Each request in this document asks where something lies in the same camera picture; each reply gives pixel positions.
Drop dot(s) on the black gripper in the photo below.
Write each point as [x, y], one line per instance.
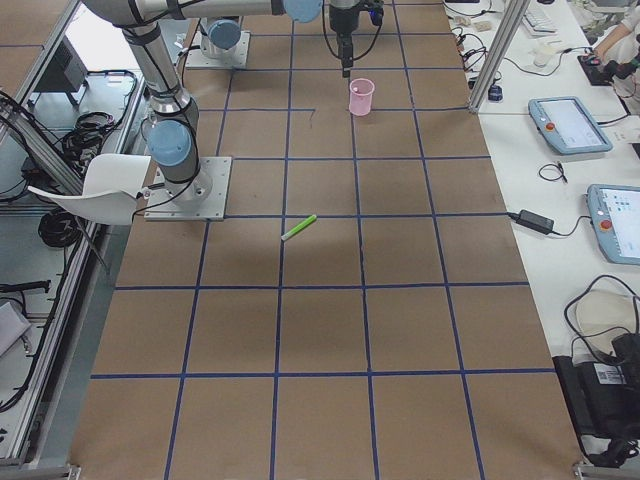
[342, 22]

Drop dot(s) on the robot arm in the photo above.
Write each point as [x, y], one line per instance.
[172, 143]

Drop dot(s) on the pink mesh cup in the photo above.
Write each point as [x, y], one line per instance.
[360, 104]

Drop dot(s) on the green marker pen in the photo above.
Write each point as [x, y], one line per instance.
[290, 231]

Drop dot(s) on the far blue teach pendant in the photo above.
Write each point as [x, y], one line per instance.
[567, 126]

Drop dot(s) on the blue teach pendant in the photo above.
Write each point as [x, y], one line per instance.
[614, 212]
[567, 126]

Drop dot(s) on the black power adapter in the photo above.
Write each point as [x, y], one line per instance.
[536, 222]

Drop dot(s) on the white plastic chair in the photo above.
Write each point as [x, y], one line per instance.
[110, 189]

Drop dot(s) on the near blue teach pendant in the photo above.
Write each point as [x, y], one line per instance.
[614, 212]

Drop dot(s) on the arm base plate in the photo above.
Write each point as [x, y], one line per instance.
[204, 199]
[209, 56]

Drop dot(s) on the aluminium frame post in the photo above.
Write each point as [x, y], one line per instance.
[511, 19]

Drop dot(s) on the black camera stand base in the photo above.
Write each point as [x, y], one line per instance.
[603, 400]

